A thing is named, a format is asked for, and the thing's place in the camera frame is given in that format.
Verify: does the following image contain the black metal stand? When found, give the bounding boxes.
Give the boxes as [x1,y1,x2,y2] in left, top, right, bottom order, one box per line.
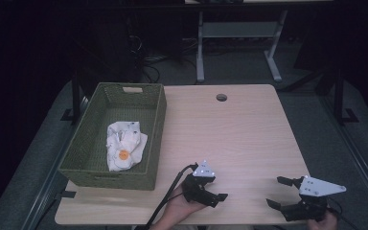
[331,67,360,127]
[59,71,84,127]

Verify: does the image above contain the black table edge bracket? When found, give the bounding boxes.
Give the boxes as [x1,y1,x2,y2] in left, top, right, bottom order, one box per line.
[55,190,78,199]

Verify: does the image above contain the green woven basket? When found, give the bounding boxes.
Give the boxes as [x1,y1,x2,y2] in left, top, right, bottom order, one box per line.
[57,81,168,192]

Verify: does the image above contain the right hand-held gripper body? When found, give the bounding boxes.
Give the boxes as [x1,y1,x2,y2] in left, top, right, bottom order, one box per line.
[280,174,348,223]

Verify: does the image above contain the person's right hand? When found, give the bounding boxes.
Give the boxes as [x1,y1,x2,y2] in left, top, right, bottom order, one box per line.
[306,210,339,230]

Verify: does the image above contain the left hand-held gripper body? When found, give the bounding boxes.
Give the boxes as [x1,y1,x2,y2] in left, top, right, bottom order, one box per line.
[180,160,218,205]

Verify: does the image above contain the white metal desk frame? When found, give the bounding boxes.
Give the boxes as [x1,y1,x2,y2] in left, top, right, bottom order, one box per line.
[184,0,334,84]

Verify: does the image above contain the metal floor rail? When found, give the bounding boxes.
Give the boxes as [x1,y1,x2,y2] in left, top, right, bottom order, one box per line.
[20,95,91,230]
[318,94,368,214]

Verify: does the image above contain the white cloth orange spot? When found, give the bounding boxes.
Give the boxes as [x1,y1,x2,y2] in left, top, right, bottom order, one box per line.
[105,121,149,173]

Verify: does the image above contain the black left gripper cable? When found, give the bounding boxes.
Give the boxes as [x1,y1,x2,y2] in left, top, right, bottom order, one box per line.
[144,163,199,230]

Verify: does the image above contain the person's left hand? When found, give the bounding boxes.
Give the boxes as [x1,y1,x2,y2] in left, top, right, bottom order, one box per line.
[163,184,206,225]

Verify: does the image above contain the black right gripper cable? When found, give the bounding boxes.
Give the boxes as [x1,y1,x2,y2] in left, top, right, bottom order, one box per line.
[326,196,362,230]

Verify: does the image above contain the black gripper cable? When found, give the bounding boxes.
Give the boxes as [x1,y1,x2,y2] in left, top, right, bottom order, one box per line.
[144,163,199,230]
[326,196,362,230]

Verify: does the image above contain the bundle of floor cables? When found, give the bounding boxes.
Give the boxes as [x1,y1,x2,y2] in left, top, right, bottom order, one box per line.
[126,34,205,84]

